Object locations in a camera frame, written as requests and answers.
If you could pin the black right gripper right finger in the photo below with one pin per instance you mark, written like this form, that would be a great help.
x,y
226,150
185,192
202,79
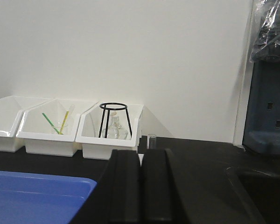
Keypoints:
x,y
156,189

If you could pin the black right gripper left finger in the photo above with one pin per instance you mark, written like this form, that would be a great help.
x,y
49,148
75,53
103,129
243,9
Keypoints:
x,y
125,197

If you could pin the test tube in rack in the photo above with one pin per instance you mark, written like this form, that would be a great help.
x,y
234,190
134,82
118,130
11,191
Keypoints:
x,y
151,141

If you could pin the blue pegboard drying rack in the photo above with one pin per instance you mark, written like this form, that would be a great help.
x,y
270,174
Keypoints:
x,y
262,124

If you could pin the clear glass flask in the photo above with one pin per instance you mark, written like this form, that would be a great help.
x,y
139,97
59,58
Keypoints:
x,y
115,129

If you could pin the right white storage bin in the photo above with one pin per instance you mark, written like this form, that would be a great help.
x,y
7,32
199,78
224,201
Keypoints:
x,y
101,148

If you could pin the white storage bin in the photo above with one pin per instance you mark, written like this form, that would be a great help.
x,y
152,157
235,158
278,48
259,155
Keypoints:
x,y
12,109
101,148
36,131

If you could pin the small clear beaker in bin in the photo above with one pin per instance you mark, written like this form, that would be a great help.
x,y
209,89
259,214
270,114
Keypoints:
x,y
65,130

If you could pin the middle white storage bin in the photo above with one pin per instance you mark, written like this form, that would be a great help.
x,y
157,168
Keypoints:
x,y
36,131

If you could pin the yellow plastic dropper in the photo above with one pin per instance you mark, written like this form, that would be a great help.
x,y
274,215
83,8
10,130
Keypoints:
x,y
68,112

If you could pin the black sink basin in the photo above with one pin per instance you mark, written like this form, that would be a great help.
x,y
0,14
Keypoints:
x,y
259,193

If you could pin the blue plastic tray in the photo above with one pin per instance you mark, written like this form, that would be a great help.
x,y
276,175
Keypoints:
x,y
28,198

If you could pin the green plastic dropper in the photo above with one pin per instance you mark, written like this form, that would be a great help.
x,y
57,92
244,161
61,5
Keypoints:
x,y
51,124

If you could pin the left white storage bin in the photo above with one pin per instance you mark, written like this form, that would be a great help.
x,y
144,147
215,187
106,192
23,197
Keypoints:
x,y
12,109

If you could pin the clear plastic bag of pegs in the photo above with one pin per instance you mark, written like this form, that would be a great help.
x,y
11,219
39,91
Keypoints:
x,y
266,46

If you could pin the black wire tripod stand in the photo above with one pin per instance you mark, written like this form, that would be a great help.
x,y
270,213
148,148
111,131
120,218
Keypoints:
x,y
112,108

